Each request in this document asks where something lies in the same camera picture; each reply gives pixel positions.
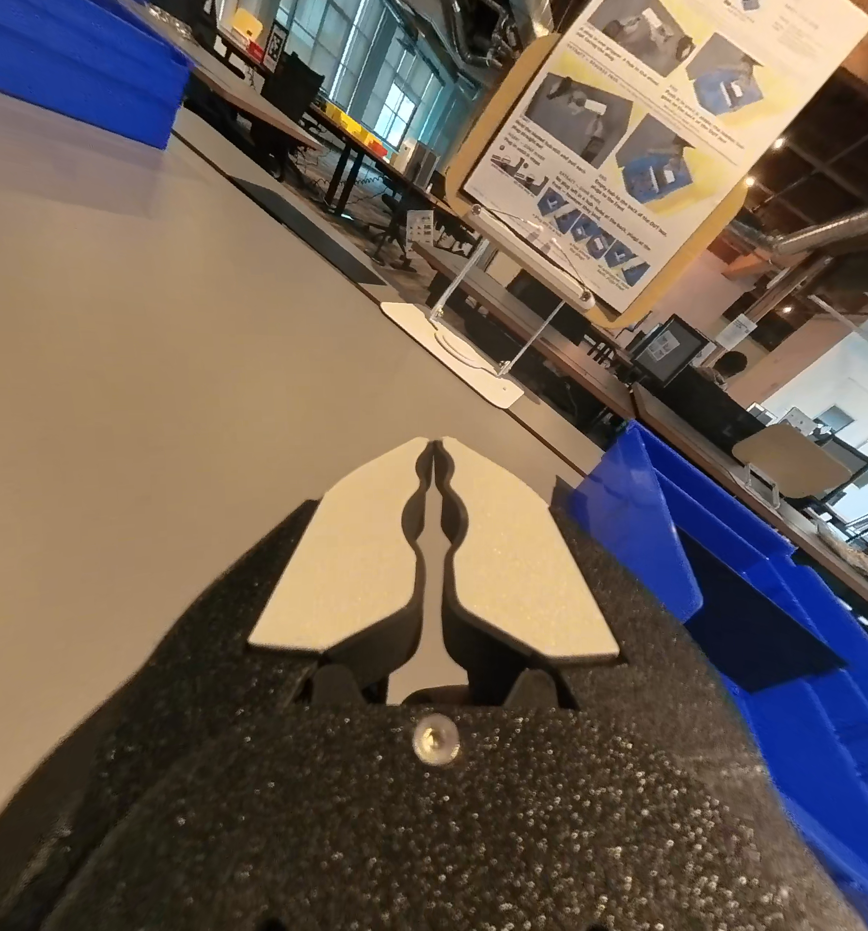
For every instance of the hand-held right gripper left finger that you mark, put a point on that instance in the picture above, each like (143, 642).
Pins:
(339, 574)

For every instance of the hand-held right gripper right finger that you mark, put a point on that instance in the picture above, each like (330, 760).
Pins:
(528, 582)

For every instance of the blue plastic bin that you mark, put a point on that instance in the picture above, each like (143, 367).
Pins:
(63, 65)
(826, 764)

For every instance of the black monitor with paper sheet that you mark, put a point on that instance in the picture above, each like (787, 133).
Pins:
(666, 349)

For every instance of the beige chair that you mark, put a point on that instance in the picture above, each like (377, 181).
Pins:
(790, 458)

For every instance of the black desk panel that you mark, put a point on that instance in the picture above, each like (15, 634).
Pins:
(310, 225)

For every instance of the white picture sheet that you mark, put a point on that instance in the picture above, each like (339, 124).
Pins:
(420, 230)

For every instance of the yellow storage bins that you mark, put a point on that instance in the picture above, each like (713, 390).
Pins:
(357, 131)

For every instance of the printed instruction sheet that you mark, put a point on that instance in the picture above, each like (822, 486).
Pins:
(623, 145)

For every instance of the paned window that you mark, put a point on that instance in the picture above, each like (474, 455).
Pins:
(397, 102)

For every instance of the grey desk wooden edge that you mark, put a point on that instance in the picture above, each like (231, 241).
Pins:
(223, 80)

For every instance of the black white printed tag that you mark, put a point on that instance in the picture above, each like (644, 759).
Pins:
(277, 45)

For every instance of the silver air duct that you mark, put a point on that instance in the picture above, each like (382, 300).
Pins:
(841, 222)
(484, 33)

